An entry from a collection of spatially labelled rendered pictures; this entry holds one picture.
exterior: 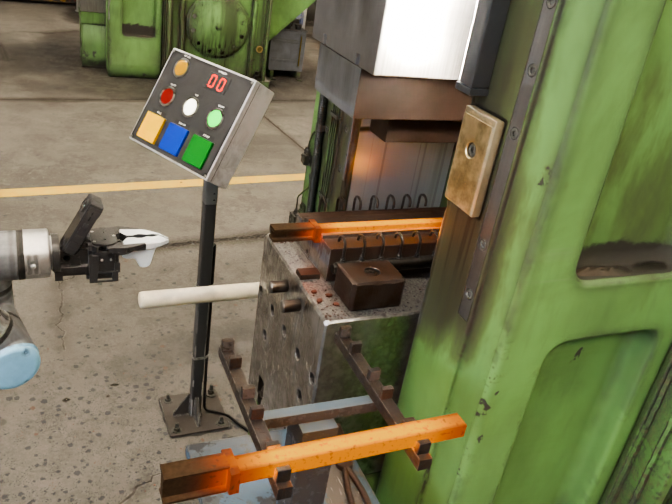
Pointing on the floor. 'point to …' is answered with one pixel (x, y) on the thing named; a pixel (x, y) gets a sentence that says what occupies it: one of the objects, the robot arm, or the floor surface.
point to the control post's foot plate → (197, 424)
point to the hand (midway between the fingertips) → (162, 237)
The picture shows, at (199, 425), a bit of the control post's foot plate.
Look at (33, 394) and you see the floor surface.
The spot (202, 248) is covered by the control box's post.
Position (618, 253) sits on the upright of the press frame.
